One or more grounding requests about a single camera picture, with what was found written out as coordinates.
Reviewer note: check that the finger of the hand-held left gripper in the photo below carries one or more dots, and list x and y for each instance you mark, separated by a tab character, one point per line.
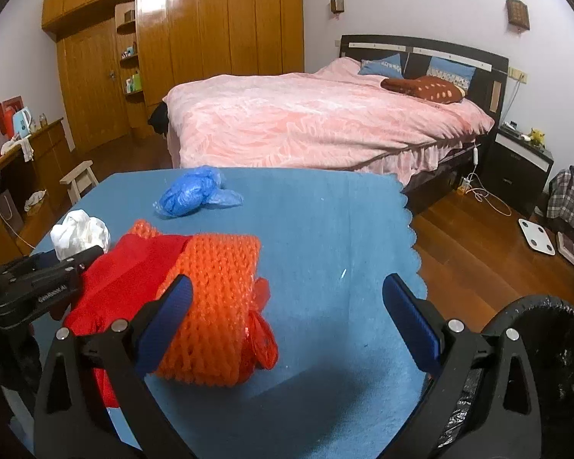
38	294
76	259

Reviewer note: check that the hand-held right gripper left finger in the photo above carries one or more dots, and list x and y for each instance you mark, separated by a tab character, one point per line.
172	325

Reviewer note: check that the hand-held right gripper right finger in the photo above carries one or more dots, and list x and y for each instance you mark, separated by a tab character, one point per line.
411	325

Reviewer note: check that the white plastic bag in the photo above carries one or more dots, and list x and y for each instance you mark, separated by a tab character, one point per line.
76	234

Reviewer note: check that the red cloth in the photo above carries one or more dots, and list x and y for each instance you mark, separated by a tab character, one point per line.
119	272

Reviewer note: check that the orange foam net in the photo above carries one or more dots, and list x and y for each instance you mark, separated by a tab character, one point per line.
220	296

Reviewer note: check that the blue plastic bag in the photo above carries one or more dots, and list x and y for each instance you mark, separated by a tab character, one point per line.
186	196

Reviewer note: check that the black trash bin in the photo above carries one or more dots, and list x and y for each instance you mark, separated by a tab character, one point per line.
555	344

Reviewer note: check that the grey paper bag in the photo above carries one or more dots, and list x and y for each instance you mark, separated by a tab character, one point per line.
10	210

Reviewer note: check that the small white rag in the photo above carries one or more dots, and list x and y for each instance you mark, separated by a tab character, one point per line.
35	200

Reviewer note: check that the small wooden stool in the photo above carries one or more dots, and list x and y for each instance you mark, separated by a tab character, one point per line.
79	172

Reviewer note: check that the white cloth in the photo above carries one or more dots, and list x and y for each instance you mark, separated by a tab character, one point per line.
24	146

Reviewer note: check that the wooden dresser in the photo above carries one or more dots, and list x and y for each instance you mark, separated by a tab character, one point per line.
52	153

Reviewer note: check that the light blue kettle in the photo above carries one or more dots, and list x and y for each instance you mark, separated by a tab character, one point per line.
23	122

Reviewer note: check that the blue tablecloth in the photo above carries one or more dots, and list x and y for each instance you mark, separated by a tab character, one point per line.
315	248

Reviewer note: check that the plain red poster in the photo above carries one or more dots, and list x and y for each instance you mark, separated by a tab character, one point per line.
13	104

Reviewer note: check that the power strip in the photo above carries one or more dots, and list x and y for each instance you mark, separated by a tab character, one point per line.
466	185

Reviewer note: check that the white bathroom scale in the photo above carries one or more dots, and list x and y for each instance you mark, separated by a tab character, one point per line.
536	236

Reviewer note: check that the black cloth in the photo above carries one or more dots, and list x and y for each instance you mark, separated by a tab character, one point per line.
160	119

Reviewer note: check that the white square tray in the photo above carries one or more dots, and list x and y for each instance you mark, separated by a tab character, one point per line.
568	247

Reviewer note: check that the wooden door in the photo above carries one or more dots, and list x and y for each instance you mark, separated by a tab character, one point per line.
95	81

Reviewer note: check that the black nightstand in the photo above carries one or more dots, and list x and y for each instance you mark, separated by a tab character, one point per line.
516	172

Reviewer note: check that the green box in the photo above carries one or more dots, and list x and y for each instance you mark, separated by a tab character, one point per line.
135	81

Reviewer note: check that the plaid bag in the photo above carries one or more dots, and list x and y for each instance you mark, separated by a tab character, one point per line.
571	201

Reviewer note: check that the yellow plush toy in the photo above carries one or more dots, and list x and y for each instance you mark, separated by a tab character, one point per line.
536	137

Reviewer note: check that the brown dotted pillow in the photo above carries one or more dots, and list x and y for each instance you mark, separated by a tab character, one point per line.
425	88

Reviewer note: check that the pink blanket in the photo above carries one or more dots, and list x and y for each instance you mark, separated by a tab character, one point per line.
292	114

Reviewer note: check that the blue pillow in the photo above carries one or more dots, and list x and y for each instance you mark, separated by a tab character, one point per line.
382	64
452	69

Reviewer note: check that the wooden wardrobe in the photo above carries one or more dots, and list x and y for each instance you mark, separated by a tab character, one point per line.
220	33

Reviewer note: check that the dark wooden bed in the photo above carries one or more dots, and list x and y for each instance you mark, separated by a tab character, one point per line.
459	52

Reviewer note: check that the wall socket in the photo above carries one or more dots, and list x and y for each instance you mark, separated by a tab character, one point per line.
518	75

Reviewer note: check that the brown wall lamp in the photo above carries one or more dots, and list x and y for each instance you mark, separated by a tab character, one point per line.
517	13
337	4

